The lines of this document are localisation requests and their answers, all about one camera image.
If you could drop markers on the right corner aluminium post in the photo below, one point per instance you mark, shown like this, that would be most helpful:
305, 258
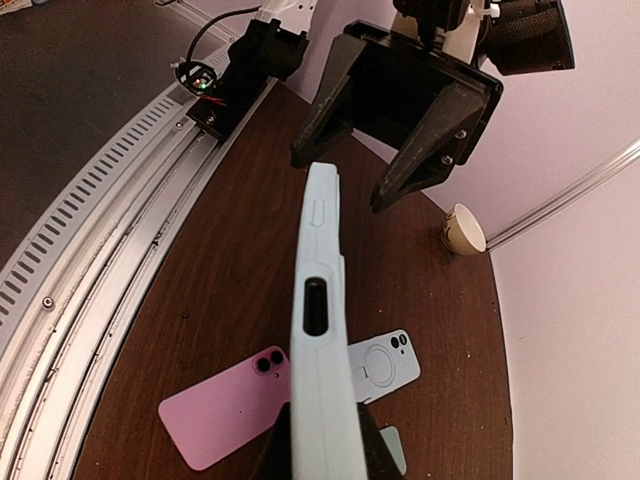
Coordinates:
595, 178

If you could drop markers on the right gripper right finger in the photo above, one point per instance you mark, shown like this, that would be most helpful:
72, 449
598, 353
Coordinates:
379, 461

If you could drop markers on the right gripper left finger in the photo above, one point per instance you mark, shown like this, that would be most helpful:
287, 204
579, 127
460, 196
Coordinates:
276, 462

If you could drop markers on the dark green phone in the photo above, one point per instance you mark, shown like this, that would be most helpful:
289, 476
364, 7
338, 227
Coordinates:
391, 436

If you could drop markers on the blue-cased phone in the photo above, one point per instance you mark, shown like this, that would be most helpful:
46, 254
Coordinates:
326, 441
382, 364

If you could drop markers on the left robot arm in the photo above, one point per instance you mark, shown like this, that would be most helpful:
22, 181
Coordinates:
500, 38

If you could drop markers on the small white cup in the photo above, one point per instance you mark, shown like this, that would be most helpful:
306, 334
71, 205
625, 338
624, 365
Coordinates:
462, 233

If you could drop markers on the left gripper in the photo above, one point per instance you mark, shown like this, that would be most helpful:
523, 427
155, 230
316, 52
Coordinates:
430, 106

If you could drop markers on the pink magenta phone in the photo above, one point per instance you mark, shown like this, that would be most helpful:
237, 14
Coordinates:
214, 418

